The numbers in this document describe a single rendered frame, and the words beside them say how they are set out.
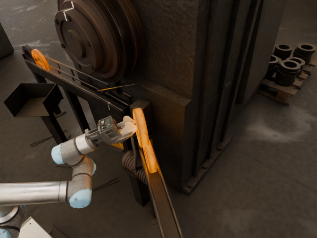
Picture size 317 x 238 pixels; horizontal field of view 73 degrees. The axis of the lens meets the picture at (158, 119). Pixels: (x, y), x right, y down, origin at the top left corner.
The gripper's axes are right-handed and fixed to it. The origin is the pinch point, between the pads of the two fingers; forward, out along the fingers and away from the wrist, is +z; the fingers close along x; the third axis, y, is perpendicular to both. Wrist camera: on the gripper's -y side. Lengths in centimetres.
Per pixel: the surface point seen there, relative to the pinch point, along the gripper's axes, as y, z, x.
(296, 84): -121, 149, 84
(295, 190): -116, 77, -10
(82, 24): 31.7, -5.1, 32.1
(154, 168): -20.9, -3.0, -7.8
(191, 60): 7.8, 29.6, 14.7
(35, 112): -16, -68, 65
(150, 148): -14.5, -1.1, -2.1
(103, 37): 25.3, 0.0, 29.1
